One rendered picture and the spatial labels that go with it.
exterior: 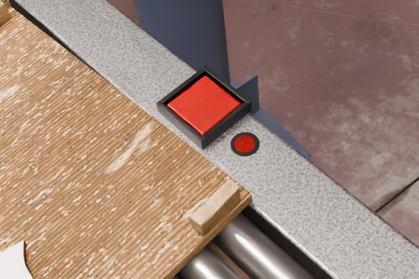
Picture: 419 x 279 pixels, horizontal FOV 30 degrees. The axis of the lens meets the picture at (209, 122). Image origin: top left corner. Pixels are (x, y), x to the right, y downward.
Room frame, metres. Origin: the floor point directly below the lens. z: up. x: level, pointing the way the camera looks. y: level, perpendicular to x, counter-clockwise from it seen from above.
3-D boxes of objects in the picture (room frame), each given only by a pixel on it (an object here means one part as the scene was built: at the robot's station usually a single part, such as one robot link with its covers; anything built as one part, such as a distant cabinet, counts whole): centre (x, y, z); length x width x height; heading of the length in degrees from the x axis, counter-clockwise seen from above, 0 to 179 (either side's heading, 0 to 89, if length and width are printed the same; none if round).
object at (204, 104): (0.53, 0.00, 0.92); 0.06 x 0.06 x 0.01; 36
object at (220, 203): (0.39, 0.01, 0.95); 0.06 x 0.02 x 0.03; 129
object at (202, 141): (0.53, 0.00, 0.92); 0.08 x 0.08 x 0.02; 36
